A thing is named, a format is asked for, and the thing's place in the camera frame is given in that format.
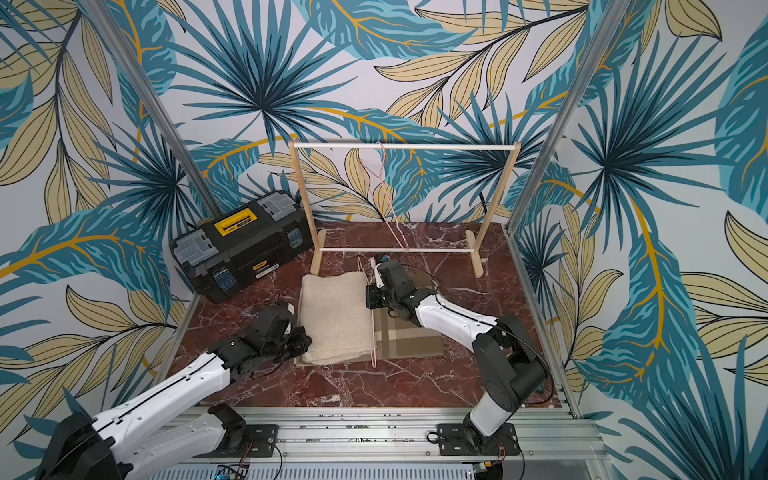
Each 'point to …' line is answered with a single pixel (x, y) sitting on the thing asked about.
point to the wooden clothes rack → (475, 244)
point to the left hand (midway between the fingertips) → (310, 344)
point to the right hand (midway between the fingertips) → (348, 303)
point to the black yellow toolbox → (223, 257)
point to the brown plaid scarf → (396, 340)
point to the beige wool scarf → (334, 311)
